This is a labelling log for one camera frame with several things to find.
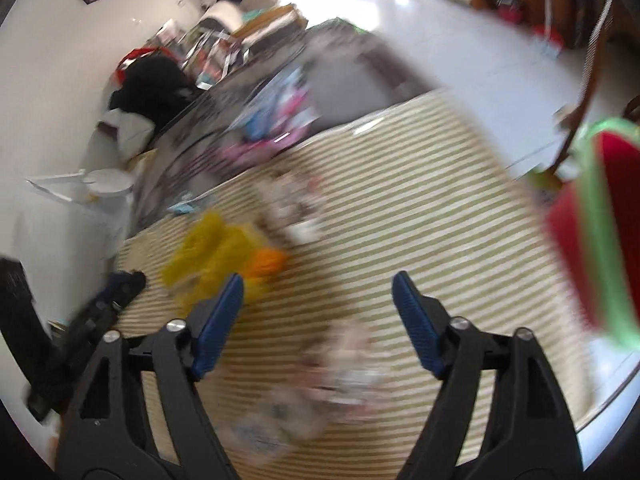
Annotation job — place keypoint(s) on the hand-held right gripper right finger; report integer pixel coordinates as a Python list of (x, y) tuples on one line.
[(417, 330)]

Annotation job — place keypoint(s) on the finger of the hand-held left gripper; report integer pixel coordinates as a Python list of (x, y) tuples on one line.
[(122, 287)]

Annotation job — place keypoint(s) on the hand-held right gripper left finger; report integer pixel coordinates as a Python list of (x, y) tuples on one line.
[(220, 325)]

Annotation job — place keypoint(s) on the orange wrapper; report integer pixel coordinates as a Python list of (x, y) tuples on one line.
[(267, 262)]

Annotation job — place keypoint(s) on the white milk carton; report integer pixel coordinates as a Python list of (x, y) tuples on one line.
[(325, 375)]

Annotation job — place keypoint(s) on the printed paper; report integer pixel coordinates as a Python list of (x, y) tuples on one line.
[(292, 210)]

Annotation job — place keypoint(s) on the red bin with green rim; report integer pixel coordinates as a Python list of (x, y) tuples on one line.
[(615, 185)]

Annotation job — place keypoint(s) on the light blue paper scrap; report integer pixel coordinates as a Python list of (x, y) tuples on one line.
[(182, 207)]

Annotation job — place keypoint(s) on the green striped mat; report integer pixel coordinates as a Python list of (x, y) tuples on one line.
[(400, 200)]

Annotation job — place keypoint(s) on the white pillow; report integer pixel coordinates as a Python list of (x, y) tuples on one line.
[(127, 132)]

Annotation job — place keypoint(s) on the pink plastic bag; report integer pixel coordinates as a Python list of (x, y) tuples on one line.
[(260, 150)]

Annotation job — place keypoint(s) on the black clothes pile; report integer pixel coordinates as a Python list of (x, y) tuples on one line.
[(150, 90)]

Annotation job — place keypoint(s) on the long blue cardboard box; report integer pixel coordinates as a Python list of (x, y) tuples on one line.
[(272, 105)]

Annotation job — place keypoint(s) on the red cloth bag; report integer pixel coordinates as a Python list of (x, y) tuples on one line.
[(142, 52)]

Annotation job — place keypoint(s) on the metal rack with books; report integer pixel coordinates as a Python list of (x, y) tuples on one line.
[(200, 52)]

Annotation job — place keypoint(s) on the grey patterned carpet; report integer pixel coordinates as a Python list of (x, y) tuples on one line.
[(350, 70)]

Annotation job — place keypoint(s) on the red dustpan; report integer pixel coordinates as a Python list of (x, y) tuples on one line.
[(547, 40)]

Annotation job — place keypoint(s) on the wooden chair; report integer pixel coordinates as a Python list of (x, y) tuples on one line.
[(592, 60)]

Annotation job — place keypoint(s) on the red bucket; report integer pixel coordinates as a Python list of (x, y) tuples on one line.
[(510, 10)]

